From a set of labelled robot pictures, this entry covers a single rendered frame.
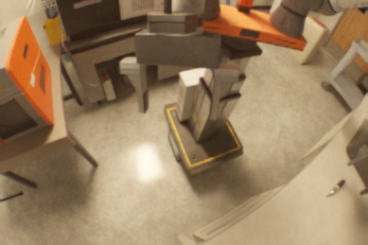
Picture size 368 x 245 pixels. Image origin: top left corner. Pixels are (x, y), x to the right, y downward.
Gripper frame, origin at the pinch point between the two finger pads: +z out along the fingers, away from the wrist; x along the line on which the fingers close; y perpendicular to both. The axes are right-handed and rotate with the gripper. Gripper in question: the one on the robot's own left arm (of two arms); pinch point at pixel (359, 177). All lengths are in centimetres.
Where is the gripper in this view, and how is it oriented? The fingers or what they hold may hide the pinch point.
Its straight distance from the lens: 84.0
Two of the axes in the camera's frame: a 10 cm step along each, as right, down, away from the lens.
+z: -1.0, 5.5, 8.3
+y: 9.4, -2.0, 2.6
